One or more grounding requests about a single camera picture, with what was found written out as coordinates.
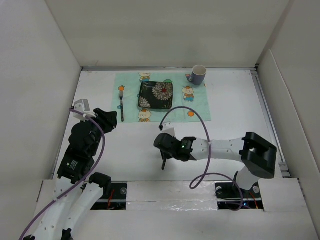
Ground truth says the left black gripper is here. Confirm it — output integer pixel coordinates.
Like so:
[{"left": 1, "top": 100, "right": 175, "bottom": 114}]
[{"left": 82, "top": 107, "right": 117, "bottom": 155}]

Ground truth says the silver fork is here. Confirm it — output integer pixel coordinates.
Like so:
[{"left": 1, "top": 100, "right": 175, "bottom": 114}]
[{"left": 119, "top": 90, "right": 125, "bottom": 122}]

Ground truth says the black floral square plate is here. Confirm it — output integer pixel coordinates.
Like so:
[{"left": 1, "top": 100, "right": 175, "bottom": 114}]
[{"left": 138, "top": 81, "right": 174, "bottom": 110}]

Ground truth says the green cartoon placemat cloth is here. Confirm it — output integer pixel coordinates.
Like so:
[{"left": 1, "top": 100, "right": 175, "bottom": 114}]
[{"left": 111, "top": 72, "right": 212, "bottom": 123}]

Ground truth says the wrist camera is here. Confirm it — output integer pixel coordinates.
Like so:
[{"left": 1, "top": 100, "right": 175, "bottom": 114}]
[
  {"left": 161, "top": 122, "right": 176, "bottom": 137},
  {"left": 71, "top": 99, "right": 90, "bottom": 120}
]

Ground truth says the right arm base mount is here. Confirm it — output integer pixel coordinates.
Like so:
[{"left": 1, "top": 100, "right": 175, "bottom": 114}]
[{"left": 214, "top": 181, "right": 264, "bottom": 211}]

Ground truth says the aluminium table edge rail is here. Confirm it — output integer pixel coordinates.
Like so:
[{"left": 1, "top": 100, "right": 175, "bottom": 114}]
[{"left": 81, "top": 66, "right": 257, "bottom": 72}]

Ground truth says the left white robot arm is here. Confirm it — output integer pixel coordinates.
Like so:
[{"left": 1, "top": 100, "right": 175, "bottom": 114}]
[{"left": 20, "top": 106, "right": 118, "bottom": 240}]

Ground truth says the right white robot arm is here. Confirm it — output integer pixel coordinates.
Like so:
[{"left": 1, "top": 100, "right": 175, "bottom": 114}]
[{"left": 153, "top": 132, "right": 277, "bottom": 197}]

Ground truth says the purple mug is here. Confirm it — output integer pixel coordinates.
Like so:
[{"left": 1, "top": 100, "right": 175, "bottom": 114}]
[{"left": 186, "top": 65, "right": 207, "bottom": 86}]

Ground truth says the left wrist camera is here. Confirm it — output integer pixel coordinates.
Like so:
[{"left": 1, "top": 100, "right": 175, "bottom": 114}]
[{"left": 71, "top": 99, "right": 90, "bottom": 120}]

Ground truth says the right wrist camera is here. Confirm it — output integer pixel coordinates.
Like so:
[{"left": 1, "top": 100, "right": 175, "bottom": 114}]
[{"left": 161, "top": 122, "right": 176, "bottom": 137}]

